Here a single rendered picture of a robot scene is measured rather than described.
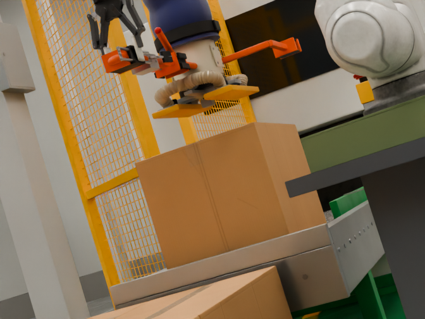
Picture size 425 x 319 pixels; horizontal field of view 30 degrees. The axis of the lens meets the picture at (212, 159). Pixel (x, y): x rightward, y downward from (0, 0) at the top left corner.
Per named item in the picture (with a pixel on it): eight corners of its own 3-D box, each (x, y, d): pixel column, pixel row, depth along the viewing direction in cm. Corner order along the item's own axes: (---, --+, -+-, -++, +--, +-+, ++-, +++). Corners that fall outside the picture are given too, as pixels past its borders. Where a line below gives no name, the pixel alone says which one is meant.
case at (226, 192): (227, 259, 298) (196, 157, 301) (329, 229, 286) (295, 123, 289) (172, 288, 241) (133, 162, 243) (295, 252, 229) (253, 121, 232)
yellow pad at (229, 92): (234, 100, 287) (230, 87, 287) (260, 91, 284) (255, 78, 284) (204, 100, 255) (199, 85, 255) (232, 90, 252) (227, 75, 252)
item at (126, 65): (119, 74, 221) (114, 57, 221) (142, 65, 219) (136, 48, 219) (106, 73, 213) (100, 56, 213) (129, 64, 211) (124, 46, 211)
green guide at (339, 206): (389, 190, 442) (384, 175, 443) (408, 185, 439) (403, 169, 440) (335, 224, 292) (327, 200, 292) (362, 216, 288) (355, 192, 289)
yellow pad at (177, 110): (188, 117, 293) (183, 104, 293) (212, 108, 290) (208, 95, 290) (152, 119, 261) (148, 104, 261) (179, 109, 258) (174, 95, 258)
